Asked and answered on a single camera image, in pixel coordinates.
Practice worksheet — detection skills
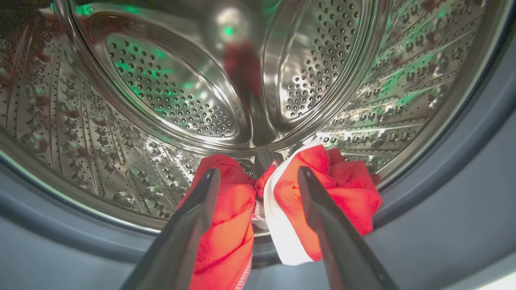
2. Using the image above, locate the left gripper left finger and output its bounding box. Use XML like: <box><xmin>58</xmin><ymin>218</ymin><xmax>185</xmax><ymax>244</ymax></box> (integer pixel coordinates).
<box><xmin>121</xmin><ymin>168</ymin><xmax>221</xmax><ymax>290</ymax></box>

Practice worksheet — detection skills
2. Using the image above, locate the red and white garment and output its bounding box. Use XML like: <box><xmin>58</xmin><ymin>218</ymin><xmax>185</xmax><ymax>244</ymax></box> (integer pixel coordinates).
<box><xmin>177</xmin><ymin>143</ymin><xmax>383</xmax><ymax>290</ymax></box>

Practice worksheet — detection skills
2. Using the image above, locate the perforated steel washer drum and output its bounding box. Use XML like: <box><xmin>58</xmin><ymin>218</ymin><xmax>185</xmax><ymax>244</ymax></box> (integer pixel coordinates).
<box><xmin>0</xmin><ymin>0</ymin><xmax>513</xmax><ymax>236</ymax></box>

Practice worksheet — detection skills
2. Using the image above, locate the grey rubber door gasket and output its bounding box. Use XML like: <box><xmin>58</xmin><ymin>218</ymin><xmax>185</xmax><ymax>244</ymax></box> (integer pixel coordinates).
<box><xmin>0</xmin><ymin>0</ymin><xmax>516</xmax><ymax>290</ymax></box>

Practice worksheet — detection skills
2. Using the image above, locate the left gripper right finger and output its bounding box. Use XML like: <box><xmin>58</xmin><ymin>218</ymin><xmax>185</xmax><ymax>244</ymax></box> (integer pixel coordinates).
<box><xmin>298</xmin><ymin>166</ymin><xmax>399</xmax><ymax>290</ymax></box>

